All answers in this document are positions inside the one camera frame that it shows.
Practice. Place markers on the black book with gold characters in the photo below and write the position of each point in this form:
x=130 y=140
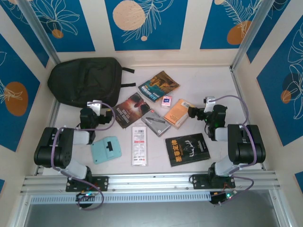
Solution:
x=187 y=150

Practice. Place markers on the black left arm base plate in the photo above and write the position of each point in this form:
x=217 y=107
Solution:
x=101 y=183

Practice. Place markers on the teal and orange landscape book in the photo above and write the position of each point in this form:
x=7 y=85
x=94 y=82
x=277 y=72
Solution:
x=158 y=86

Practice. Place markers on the aluminium frame leg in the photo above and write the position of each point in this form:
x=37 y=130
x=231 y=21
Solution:
x=20 y=212
x=285 y=221

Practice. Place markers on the dark red paperback book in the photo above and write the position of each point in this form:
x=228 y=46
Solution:
x=132 y=111

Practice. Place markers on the small white and blue box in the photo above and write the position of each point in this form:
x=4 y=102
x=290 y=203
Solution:
x=166 y=101

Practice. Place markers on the black fabric backpack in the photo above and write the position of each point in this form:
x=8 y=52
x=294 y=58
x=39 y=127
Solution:
x=82 y=80

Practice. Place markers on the aluminium mounting rail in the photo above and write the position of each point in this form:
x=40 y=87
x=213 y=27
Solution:
x=151 y=182

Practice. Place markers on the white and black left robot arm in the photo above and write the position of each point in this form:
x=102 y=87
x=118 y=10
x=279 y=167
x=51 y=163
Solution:
x=50 y=151

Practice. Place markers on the orange paperback book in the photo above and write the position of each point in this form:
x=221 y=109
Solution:
x=176 y=114

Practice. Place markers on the white stationery blister pack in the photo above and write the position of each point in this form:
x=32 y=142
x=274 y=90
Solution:
x=139 y=146

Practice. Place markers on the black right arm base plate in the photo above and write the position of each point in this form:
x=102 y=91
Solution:
x=197 y=180

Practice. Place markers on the aluminium corner post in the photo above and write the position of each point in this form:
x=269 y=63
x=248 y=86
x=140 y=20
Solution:
x=251 y=30
x=40 y=30

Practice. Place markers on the teal pencil case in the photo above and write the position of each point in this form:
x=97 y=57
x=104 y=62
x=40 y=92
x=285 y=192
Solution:
x=105 y=151

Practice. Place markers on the grey pen box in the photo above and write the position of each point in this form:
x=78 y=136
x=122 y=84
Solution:
x=156 y=123

